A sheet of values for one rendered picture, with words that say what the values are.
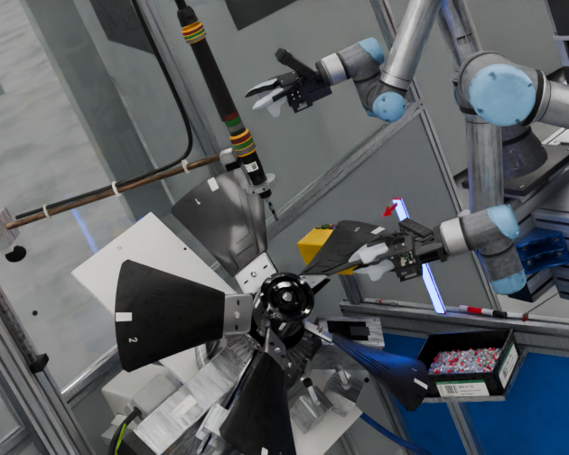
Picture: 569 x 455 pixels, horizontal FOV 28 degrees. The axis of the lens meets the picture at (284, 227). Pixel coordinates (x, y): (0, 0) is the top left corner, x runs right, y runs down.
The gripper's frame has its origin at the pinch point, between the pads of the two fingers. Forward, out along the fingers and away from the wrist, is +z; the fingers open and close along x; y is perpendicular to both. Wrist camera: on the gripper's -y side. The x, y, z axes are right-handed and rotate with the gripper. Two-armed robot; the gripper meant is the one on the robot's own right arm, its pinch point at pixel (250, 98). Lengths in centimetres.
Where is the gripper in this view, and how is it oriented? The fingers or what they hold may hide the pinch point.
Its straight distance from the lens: 289.3
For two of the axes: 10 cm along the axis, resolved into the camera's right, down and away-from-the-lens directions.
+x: -2.3, -4.5, 8.6
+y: 3.5, 7.9, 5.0
